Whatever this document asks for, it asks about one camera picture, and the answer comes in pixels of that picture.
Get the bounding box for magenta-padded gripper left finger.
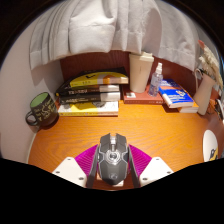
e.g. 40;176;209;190
52;143;101;189

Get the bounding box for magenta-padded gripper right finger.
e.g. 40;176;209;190
127;143;175;188

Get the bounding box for grey black computer mouse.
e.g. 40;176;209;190
96;132;130;186

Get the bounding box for round white yellow mouse pad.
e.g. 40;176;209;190
202;129;220;163

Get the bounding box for white yellow book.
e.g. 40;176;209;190
58;100;120;117

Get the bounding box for dark mug green inside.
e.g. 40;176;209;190
25;91;60;131

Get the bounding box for orange book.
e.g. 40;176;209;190
176;96;200;114

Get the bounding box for red-brown book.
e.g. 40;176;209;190
121;84;165;106

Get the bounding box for black book white edge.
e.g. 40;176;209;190
56;84;121;98
59;91;121;105

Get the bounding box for blue book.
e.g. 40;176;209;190
158;78;196;109

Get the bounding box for clear spray bottle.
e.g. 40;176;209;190
147;62;164;98

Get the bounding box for white jug vase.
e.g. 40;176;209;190
193;68;217;116

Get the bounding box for yellow black book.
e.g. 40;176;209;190
55;67;130;94

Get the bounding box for cream tumbler with lid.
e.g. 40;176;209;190
128;51;155;94

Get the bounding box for white curtain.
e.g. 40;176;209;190
29;0;201;72

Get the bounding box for black cable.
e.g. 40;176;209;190
207;98;224;118

